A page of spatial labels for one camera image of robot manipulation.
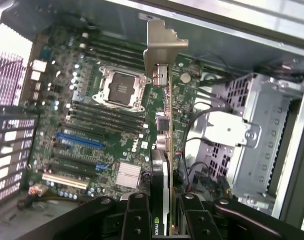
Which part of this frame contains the open black PC case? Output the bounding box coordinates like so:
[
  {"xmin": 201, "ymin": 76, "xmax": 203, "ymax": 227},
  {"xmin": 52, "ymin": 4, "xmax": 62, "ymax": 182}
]
[{"xmin": 0, "ymin": 0, "xmax": 304, "ymax": 240}]

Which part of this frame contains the green Dell motherboard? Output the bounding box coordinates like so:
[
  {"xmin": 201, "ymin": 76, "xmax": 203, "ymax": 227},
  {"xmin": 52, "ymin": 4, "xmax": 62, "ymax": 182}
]
[{"xmin": 24, "ymin": 24, "xmax": 232, "ymax": 208}]

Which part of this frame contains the blue expansion slot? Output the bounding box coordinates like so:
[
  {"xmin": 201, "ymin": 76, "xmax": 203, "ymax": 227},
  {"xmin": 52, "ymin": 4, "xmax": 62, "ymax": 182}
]
[{"xmin": 55, "ymin": 131, "xmax": 104, "ymax": 150}]

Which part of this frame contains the grey perforated disk bay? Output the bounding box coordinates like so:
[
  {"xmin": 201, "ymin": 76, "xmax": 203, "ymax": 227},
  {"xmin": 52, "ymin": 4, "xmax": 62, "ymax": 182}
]
[{"xmin": 191, "ymin": 72, "xmax": 304, "ymax": 216}]

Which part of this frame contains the black expansion slot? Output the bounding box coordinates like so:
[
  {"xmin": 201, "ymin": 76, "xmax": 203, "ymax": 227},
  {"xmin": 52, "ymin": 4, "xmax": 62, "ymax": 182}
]
[{"xmin": 51, "ymin": 152, "xmax": 99, "ymax": 169}]

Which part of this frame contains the CPU socket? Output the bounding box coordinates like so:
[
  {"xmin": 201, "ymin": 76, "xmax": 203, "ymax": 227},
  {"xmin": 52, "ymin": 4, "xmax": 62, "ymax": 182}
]
[{"xmin": 91, "ymin": 66, "xmax": 149, "ymax": 112}]

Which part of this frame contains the silver chipset heatsink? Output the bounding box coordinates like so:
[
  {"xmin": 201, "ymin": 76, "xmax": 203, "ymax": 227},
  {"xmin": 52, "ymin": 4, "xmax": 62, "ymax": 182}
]
[{"xmin": 116, "ymin": 161, "xmax": 142, "ymax": 190}]

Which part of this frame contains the orange white wire connector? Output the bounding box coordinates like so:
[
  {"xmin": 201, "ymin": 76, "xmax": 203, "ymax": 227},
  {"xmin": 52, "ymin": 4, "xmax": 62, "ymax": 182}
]
[{"xmin": 16, "ymin": 183, "xmax": 51, "ymax": 211}]

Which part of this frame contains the white expansion slot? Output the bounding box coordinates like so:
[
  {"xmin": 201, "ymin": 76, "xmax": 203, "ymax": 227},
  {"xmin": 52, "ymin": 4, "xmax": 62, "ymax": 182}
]
[{"xmin": 41, "ymin": 172, "xmax": 89, "ymax": 190}]

